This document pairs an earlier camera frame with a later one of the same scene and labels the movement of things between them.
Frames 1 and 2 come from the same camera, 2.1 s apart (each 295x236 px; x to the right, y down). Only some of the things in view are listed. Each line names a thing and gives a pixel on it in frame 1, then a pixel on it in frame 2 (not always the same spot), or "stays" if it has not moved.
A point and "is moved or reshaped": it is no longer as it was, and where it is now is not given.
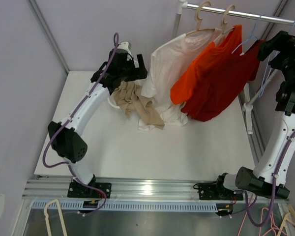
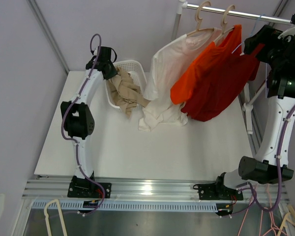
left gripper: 137,73 → 114,73
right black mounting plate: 214,192 stays
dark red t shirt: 221,83 stays
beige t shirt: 129,96 is moved or reshaped
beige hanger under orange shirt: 223,23 stays
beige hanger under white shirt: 199,20 stays
